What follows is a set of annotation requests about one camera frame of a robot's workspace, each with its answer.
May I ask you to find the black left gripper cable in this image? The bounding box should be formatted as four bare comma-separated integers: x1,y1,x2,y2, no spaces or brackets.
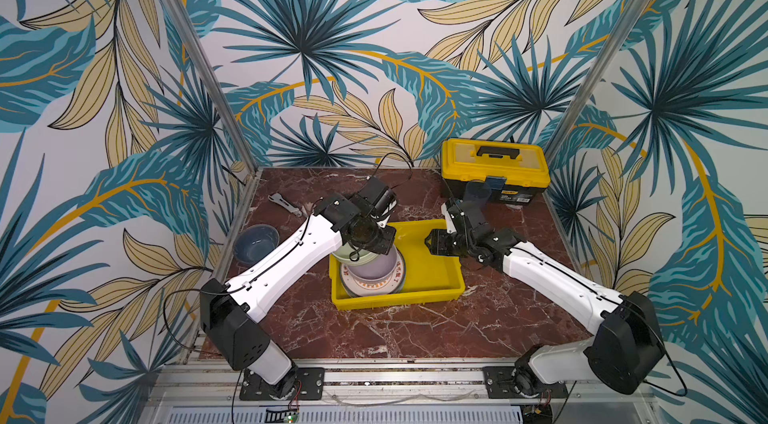
368,151,415,185

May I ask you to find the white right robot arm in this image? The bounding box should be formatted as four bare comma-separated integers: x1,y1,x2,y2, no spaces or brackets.
425,199,666,398

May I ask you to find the yellow plastic bin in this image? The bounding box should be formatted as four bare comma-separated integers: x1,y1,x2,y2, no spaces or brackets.
329,219,466,311

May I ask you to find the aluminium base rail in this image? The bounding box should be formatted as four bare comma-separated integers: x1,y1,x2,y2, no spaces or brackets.
139,358,604,423

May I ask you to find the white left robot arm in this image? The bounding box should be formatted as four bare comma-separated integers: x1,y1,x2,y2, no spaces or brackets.
200,177,397,398

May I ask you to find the yellow black plastic toolbox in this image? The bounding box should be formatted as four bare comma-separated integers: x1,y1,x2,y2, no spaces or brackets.
440,138,551,206

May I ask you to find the metal wrench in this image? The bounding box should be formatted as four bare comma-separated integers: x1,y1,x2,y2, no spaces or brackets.
268,193,304,217

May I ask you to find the white plate orange sunburst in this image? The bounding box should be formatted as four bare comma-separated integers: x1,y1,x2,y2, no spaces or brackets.
340,248,406,297

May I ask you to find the pale green bowl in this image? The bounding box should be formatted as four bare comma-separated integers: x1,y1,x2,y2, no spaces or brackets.
331,243,379,266

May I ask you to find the dark blue bowl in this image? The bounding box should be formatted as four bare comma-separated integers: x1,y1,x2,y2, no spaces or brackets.
233,224,279,266

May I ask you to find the lilac bowl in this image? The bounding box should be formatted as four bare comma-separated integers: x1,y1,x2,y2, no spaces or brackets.
340,246,398,282

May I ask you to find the blue textured plastic cup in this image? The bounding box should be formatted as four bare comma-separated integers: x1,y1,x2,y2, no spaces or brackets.
463,180,493,207

